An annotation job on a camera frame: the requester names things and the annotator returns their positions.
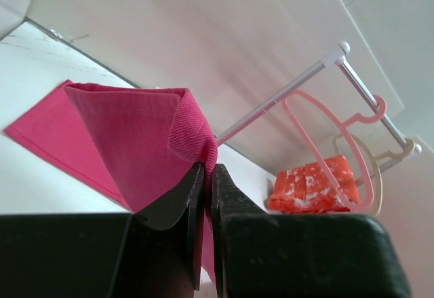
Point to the orange floral garment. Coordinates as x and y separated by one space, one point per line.
306 189

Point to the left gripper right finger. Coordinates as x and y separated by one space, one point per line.
231 209

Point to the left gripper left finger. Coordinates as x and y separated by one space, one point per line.
169 234

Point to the pink plastic hanger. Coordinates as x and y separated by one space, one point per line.
361 159

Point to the magenta pink trousers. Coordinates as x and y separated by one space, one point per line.
132 145

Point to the beige wooden hanger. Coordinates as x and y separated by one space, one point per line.
381 163

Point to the white clothes rack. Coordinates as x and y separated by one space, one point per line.
257 126

